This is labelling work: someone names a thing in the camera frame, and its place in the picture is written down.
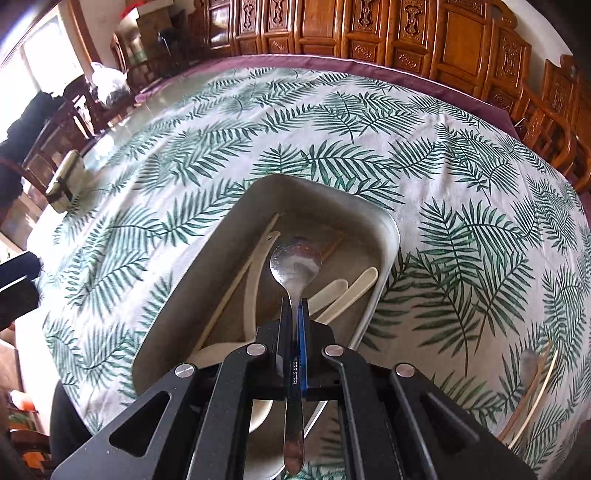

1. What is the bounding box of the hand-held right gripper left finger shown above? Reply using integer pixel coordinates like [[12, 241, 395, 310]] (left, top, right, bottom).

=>
[[51, 298, 294, 480]]

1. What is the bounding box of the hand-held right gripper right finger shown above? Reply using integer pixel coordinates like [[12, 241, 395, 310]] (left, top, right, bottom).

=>
[[299, 298, 539, 480]]

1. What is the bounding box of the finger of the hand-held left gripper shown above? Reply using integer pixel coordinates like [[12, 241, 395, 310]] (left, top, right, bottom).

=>
[[0, 277, 40, 331], [0, 251, 42, 291]]

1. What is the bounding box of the metal spoon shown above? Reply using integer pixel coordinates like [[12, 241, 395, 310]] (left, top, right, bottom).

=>
[[269, 237, 323, 476], [518, 348, 541, 384]]

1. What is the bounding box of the white rectangular container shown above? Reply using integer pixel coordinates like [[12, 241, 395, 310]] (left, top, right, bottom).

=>
[[131, 174, 402, 480]]

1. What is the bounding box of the white container lid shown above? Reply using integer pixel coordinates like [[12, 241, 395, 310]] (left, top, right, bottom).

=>
[[45, 150, 86, 214]]

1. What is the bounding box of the wooden dining chair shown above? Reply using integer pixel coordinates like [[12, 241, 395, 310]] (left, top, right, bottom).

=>
[[0, 85, 100, 232]]

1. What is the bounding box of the black clothes pile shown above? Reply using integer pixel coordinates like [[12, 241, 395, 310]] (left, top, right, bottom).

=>
[[0, 90, 66, 195]]

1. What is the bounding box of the clear plastic bag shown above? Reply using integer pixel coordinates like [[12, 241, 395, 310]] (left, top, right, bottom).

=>
[[90, 61, 133, 110]]

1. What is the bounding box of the leaf print tablecloth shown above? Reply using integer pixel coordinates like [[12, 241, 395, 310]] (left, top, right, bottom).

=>
[[28, 67, 591, 480]]

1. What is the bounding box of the wood framed window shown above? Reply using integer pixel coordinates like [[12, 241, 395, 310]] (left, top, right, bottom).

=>
[[0, 0, 88, 108]]

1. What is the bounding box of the long purple sofa cushion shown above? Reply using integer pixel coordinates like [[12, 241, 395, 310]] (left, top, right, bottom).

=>
[[134, 54, 525, 139]]

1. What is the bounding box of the brown cardboard box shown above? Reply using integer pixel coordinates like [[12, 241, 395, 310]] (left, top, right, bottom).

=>
[[136, 7, 175, 47]]

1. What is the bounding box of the carved wooden sofa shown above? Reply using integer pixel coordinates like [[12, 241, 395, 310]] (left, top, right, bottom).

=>
[[185, 0, 532, 121]]

